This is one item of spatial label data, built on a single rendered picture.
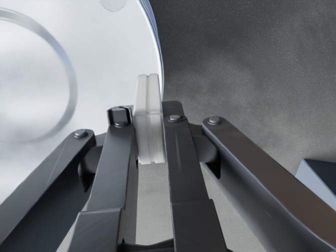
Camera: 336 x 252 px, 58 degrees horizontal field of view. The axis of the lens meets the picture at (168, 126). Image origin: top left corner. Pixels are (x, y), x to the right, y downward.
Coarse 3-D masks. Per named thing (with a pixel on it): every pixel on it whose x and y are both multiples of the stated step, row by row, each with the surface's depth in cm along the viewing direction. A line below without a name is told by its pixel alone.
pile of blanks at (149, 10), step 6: (144, 0) 34; (144, 6) 27; (150, 6) 41; (150, 12) 36; (150, 18) 27; (156, 30) 31; (156, 36) 28; (162, 60) 29; (162, 66) 29; (162, 72) 30; (162, 78) 30; (162, 84) 30; (162, 90) 30; (162, 96) 31
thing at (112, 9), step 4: (100, 0) 25; (104, 0) 25; (108, 0) 26; (112, 0) 26; (116, 0) 26; (120, 0) 26; (124, 0) 26; (104, 4) 26; (108, 4) 26; (112, 4) 26; (116, 4) 26; (120, 4) 26; (108, 8) 26; (112, 8) 26; (116, 8) 26; (120, 8) 26
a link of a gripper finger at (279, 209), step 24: (216, 120) 14; (216, 144) 13; (240, 144) 12; (216, 168) 14; (240, 168) 11; (264, 168) 10; (240, 192) 11; (264, 192) 10; (288, 192) 9; (312, 192) 9; (240, 216) 12; (264, 216) 10; (288, 216) 9; (312, 216) 8; (264, 240) 10; (288, 240) 9; (312, 240) 8
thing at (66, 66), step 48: (0, 0) 25; (48, 0) 25; (96, 0) 25; (0, 48) 26; (48, 48) 26; (96, 48) 27; (144, 48) 27; (0, 96) 28; (48, 96) 28; (96, 96) 29; (0, 144) 31; (48, 144) 31; (0, 192) 33
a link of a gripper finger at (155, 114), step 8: (152, 80) 20; (152, 88) 18; (152, 96) 17; (160, 96) 17; (152, 104) 16; (160, 104) 16; (152, 112) 15; (160, 112) 15; (152, 120) 15; (160, 120) 15; (152, 128) 15; (160, 128) 15; (152, 136) 15; (160, 136) 15; (152, 144) 16; (160, 144) 16; (152, 152) 16; (160, 152) 16; (160, 160) 16
